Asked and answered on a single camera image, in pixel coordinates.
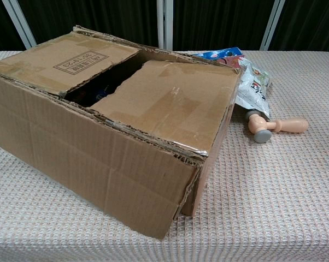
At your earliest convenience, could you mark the silver snack bag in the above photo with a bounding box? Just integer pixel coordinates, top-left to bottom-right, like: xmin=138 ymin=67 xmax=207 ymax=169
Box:
xmin=234 ymin=56 xmax=272 ymax=121

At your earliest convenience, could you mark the dark cola bottle blue label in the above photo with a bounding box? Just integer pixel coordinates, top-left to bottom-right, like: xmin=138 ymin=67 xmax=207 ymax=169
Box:
xmin=81 ymin=85 xmax=118 ymax=106

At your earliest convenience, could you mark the beige waffle tablecloth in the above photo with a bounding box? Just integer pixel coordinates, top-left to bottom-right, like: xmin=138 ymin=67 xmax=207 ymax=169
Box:
xmin=0 ymin=50 xmax=329 ymax=262

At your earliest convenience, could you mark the blue snack package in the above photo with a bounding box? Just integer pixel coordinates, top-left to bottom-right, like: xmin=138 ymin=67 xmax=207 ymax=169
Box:
xmin=193 ymin=47 xmax=246 ymax=66

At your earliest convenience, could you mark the brown cardboard shipping box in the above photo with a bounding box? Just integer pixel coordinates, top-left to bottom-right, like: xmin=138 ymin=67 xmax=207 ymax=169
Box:
xmin=0 ymin=25 xmax=243 ymax=240

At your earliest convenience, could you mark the beige toy hammer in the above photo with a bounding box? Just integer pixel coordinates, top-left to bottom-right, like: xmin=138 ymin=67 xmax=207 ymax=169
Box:
xmin=246 ymin=109 xmax=309 ymax=144

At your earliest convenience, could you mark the black folding screen panel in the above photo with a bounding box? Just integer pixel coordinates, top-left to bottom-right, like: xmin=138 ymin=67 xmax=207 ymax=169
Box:
xmin=2 ymin=0 xmax=167 ymax=51
xmin=164 ymin=0 xmax=286 ymax=52
xmin=259 ymin=0 xmax=329 ymax=52
xmin=0 ymin=0 xmax=37 ymax=54

